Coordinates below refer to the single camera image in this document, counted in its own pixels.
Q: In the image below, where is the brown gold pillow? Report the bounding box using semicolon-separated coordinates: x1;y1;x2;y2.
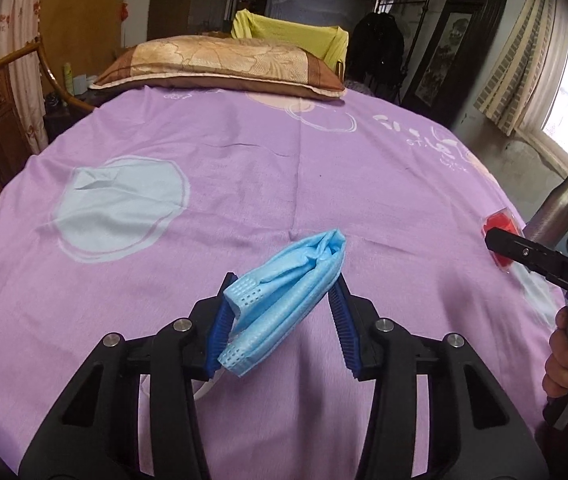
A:
88;35;347;105

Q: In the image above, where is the red jelly cup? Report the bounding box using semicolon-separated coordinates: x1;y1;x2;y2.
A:
478;207;522;273

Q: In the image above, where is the purple printed blanket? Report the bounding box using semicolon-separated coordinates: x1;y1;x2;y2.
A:
0;85;568;480

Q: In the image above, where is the wooden sliding door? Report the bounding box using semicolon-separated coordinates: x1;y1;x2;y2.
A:
41;0;132;81

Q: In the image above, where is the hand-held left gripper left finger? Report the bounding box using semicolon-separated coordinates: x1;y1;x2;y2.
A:
19;272;237;480

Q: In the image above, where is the pale blue hanging sheet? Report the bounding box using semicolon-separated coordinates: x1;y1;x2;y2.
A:
266;0;382;28

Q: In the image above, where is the dark coat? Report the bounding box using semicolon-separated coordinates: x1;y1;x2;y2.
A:
346;10;407;106

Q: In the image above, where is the yellow towel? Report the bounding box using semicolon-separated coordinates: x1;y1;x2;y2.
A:
230;8;349;78

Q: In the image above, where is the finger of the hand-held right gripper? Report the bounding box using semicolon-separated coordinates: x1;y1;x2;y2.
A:
484;227;560;279

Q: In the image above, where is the floral curtain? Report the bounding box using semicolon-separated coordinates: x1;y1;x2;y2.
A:
0;0;50;153

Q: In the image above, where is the dark framed painting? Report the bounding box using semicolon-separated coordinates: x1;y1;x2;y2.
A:
406;0;509;111

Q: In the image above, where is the stainless steel bottle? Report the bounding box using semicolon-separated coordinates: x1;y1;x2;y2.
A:
521;162;568;248

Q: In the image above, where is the person's right hand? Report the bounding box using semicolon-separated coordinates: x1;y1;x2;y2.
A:
542;306;568;401

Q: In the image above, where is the dark wooden wardrobe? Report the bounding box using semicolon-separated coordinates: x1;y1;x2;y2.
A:
131;0;235;41

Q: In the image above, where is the blue face mask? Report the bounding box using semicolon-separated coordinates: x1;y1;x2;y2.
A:
191;229;347;401

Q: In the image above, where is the striped window curtain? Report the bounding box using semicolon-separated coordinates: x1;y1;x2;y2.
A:
474;0;568;136

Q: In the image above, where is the dark wooden side table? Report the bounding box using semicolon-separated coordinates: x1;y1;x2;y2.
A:
43;92;92;143

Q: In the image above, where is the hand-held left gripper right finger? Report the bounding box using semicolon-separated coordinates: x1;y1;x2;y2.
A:
329;275;549;480

